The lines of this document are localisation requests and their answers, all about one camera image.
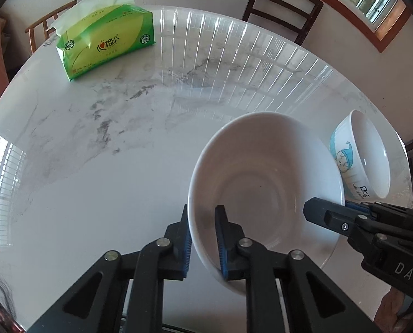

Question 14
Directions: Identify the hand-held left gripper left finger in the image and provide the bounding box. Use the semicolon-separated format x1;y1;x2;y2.
26;205;193;333

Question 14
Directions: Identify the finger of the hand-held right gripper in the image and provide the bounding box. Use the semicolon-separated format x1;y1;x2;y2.
303;198;364;241
345;201;413;231

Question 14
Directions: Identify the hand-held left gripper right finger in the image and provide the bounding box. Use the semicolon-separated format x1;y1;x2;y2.
215;205;380;333

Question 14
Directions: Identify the white blue cartoon bowl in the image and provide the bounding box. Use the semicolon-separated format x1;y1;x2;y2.
329;110;391;202

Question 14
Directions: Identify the pink striped rabbit bowl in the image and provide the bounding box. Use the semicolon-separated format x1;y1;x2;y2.
187;112;345;297

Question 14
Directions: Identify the person's right hand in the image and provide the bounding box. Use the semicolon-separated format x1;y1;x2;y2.
372;289;413;333

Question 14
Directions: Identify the green tissue pack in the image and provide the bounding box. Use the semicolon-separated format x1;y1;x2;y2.
49;0;157;82

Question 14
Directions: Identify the light wooden chair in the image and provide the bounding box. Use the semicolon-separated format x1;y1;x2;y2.
24;0;78;54

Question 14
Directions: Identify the barred window with wooden frame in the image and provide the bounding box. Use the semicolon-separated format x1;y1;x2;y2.
293;0;413;54

